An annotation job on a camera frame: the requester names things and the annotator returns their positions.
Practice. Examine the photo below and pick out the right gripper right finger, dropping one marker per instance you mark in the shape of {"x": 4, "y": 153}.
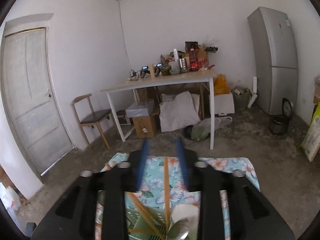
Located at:
{"x": 183, "y": 162}

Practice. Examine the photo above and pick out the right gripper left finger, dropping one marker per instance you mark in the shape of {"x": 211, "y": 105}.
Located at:
{"x": 144, "y": 152}

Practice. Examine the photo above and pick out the wooden chopstick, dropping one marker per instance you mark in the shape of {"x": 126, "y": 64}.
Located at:
{"x": 166, "y": 193}
{"x": 147, "y": 214}

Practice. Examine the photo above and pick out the white plastic bag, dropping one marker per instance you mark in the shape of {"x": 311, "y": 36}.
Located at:
{"x": 202, "y": 130}

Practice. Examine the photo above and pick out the brown cardboard box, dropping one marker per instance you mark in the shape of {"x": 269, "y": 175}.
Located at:
{"x": 145, "y": 126}

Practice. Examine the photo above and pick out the white sack under desk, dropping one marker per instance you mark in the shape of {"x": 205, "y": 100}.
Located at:
{"x": 179, "y": 111}

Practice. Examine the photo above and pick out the floral blue tablecloth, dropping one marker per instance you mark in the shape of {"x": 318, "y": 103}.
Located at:
{"x": 151, "y": 193}

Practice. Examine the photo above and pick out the white cardboard box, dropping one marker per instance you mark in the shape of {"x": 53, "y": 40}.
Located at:
{"x": 224, "y": 104}

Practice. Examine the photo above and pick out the mint green utensil basket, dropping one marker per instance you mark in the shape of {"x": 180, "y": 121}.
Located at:
{"x": 138, "y": 228}

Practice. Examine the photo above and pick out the wooden chair black seat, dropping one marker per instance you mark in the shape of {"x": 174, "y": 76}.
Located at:
{"x": 93, "y": 119}

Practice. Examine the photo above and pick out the yellow plastic bag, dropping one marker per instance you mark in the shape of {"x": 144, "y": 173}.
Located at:
{"x": 220, "y": 85}

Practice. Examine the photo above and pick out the metal cup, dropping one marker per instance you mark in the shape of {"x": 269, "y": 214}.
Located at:
{"x": 183, "y": 65}

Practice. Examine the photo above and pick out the cola bottle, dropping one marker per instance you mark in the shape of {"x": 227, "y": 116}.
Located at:
{"x": 193, "y": 59}

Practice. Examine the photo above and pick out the black rice cooker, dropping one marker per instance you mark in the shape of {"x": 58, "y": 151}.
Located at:
{"x": 279, "y": 124}

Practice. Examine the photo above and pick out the silver refrigerator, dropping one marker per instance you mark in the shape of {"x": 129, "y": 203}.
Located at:
{"x": 275, "y": 59}

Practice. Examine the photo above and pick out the rice bag yellow green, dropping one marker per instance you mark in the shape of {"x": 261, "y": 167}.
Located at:
{"x": 311, "y": 142}

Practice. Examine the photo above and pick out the white wooden door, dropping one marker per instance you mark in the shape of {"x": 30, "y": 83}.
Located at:
{"x": 30, "y": 101}

